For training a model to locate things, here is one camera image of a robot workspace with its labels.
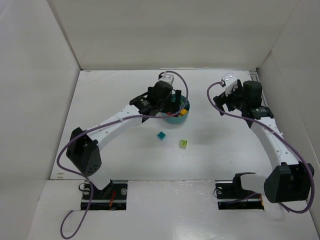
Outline yellow orange lego brick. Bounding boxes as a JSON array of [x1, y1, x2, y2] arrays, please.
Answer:
[[179, 108, 188, 116]]

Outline orange teardrop lego plate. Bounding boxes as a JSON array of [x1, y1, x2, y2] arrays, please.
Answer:
[[167, 112, 175, 117]]

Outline teal square lego brick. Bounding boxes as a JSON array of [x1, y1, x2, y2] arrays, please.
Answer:
[[157, 131, 166, 141]]

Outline green lego brick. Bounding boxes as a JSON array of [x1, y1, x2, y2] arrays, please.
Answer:
[[179, 139, 188, 149]]

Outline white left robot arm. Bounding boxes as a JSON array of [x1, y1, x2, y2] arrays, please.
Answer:
[[66, 78, 174, 191]]

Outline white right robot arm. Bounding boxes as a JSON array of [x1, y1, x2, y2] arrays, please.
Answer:
[[211, 76, 315, 203]]

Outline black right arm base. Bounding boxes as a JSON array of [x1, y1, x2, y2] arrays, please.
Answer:
[[213, 172, 265, 210]]

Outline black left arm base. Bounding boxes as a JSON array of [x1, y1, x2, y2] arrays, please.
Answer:
[[78, 180, 128, 211]]

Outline teal round divided container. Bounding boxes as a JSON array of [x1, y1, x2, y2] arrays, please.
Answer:
[[159, 95, 190, 125]]

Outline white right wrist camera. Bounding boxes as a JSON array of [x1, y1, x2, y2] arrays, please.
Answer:
[[221, 72, 238, 96]]

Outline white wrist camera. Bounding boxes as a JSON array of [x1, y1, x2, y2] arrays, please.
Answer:
[[158, 72, 175, 86], [221, 72, 238, 96]]

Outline aluminium rail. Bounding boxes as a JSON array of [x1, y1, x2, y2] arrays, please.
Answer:
[[249, 70, 287, 165]]

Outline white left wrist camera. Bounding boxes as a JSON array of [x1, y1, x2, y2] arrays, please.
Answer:
[[158, 72, 175, 86]]

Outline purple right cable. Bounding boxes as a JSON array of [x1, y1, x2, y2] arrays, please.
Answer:
[[206, 80, 315, 214]]

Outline purple cable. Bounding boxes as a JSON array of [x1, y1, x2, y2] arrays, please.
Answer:
[[57, 70, 190, 240], [206, 80, 315, 214]]

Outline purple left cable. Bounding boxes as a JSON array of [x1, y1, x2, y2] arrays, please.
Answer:
[[57, 70, 190, 240]]

